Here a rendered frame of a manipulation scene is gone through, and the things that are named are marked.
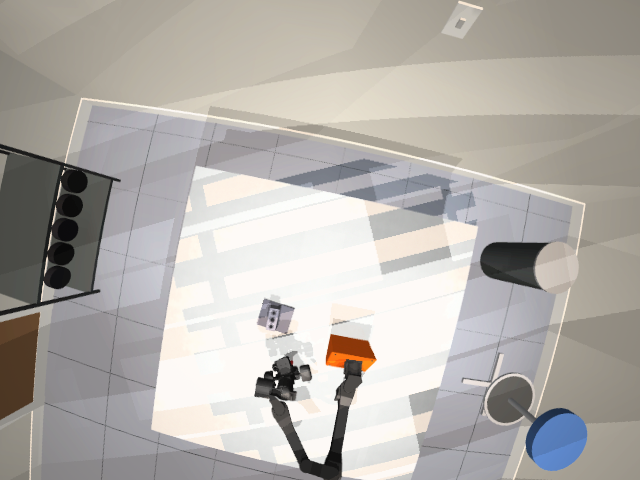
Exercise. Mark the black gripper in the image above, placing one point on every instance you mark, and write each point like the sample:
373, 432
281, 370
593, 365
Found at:
305, 374

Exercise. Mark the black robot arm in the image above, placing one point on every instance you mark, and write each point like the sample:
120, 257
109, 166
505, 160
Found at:
265, 388

